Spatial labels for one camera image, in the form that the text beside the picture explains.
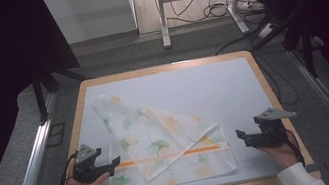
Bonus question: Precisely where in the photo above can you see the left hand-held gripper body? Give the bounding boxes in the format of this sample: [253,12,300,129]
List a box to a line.
[67,140,113,185]

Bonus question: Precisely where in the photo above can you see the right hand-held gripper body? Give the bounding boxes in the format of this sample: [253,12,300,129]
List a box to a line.
[248,103,303,151]

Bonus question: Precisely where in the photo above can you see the white leaf print cloth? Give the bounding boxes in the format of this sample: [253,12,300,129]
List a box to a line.
[90,74,239,185]

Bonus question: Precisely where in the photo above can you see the person's right hand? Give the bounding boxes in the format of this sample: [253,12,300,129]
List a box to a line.
[256,137,303,174]

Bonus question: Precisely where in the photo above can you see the dark floor grate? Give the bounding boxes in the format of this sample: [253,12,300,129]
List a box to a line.
[42,121,70,149]

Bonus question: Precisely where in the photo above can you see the white table mat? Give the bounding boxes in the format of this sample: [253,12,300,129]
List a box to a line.
[65,49,309,185]

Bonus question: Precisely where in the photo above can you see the black metal stand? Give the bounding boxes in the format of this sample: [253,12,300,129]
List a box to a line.
[243,0,329,89]
[29,62,93,126]

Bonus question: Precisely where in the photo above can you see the white power adapter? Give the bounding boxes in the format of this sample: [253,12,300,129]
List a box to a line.
[256,22,277,40]

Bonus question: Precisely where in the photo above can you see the white power strip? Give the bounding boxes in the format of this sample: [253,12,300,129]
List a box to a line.
[236,0,266,15]

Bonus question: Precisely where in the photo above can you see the white cabinet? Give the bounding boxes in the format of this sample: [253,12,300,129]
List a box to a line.
[43,0,140,49]

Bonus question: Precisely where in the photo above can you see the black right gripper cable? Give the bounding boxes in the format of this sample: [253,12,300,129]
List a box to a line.
[280,126,308,171]

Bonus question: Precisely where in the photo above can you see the looped black floor cable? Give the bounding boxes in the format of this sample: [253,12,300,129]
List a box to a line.
[255,48,301,111]

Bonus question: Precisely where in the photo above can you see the black table corner bracket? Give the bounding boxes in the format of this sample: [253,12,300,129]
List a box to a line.
[305,163,321,174]

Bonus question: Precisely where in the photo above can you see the long black floor cable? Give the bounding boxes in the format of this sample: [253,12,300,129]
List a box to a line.
[209,13,276,58]

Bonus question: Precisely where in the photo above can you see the tangled black floor cable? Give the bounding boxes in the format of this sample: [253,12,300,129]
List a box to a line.
[163,0,233,29]

